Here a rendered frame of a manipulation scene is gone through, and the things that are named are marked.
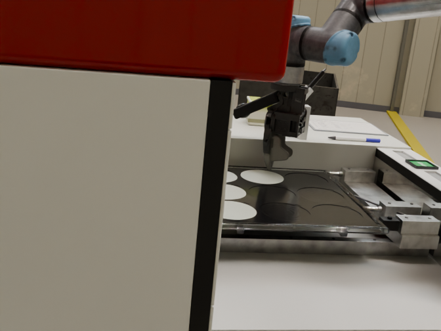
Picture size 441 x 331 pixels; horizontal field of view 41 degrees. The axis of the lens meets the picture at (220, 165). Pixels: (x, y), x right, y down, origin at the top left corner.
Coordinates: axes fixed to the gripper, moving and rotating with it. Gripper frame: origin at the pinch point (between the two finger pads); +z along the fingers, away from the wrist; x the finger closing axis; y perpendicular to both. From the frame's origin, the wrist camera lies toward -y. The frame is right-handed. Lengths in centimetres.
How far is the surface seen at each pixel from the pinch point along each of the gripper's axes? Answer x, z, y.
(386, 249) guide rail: -16.6, 7.9, 31.4
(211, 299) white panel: -79, -7, 17
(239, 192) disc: -20.1, 1.3, 0.2
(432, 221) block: -15.4, 0.5, 38.9
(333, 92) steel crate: 314, 26, -39
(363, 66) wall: 647, 36, -62
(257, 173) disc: -4.3, 1.2, -1.0
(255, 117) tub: 16.3, -7.5, -9.1
